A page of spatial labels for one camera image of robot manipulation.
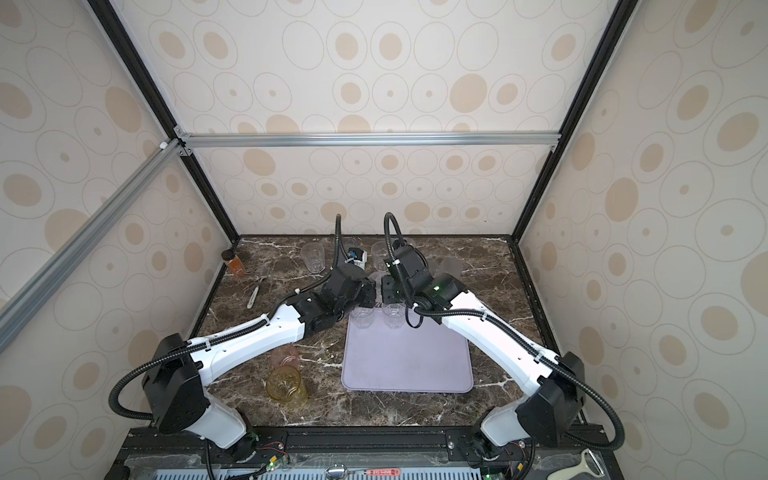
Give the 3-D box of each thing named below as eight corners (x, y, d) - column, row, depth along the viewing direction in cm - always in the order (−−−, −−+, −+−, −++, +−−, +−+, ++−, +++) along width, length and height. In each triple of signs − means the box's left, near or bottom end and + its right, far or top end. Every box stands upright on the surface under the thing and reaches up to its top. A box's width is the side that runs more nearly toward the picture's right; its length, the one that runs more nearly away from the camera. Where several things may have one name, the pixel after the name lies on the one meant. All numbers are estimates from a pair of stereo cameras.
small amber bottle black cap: (228, 270, 112) (217, 254, 105) (238, 262, 114) (228, 246, 107) (239, 278, 109) (229, 262, 102) (249, 270, 112) (240, 254, 105)
